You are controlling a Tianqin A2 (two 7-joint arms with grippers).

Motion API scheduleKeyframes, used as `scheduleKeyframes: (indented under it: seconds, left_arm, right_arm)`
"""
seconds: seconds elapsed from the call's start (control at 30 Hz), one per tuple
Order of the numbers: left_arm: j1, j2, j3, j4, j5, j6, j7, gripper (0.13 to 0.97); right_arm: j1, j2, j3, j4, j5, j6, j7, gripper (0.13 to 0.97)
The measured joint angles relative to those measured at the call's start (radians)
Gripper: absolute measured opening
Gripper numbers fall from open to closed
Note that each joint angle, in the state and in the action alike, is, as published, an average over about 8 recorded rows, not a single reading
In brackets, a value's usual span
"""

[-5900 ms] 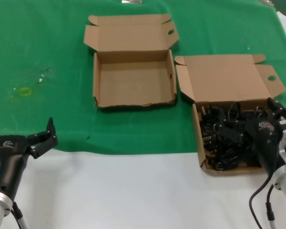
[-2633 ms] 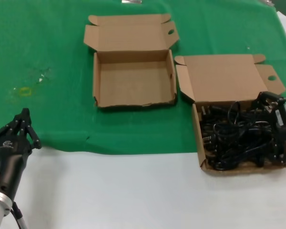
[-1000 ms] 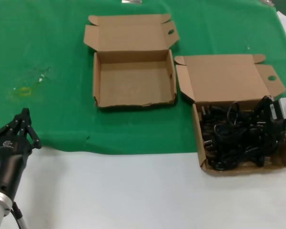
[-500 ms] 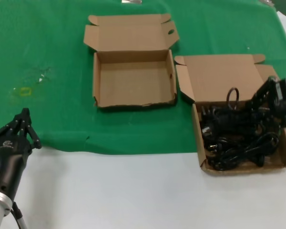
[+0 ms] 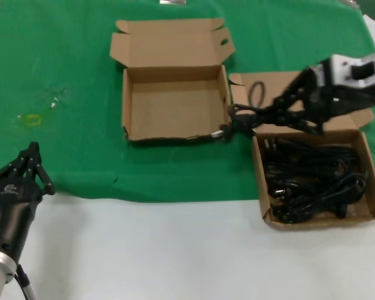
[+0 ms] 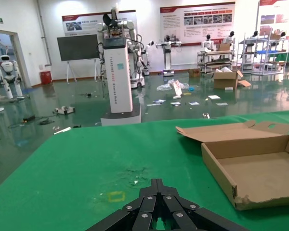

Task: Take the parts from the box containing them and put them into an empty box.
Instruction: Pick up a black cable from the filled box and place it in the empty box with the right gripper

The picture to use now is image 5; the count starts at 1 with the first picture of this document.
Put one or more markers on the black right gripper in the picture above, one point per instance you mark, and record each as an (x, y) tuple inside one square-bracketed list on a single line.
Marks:
[(340, 103)]

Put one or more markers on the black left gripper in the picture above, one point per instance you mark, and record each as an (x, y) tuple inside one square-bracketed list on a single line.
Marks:
[(12, 212)]

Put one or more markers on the cardboard box with intact walls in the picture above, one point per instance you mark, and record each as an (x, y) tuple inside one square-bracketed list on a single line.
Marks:
[(278, 79)]

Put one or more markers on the yellow tape square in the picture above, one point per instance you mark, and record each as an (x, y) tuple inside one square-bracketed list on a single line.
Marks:
[(27, 120)]

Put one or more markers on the white paper sheet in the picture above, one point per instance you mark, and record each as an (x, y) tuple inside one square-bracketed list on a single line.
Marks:
[(373, 28)]

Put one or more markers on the green tablecloth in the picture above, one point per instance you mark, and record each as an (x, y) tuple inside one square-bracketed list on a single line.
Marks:
[(81, 62)]

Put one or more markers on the small flat metal piece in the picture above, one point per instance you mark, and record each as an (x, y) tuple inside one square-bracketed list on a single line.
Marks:
[(172, 2)]

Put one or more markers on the silver right wrist mount block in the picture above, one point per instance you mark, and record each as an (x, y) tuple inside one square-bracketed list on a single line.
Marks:
[(340, 68)]

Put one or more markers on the cardboard box with torn wall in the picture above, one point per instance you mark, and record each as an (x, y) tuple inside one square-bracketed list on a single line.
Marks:
[(175, 106)]

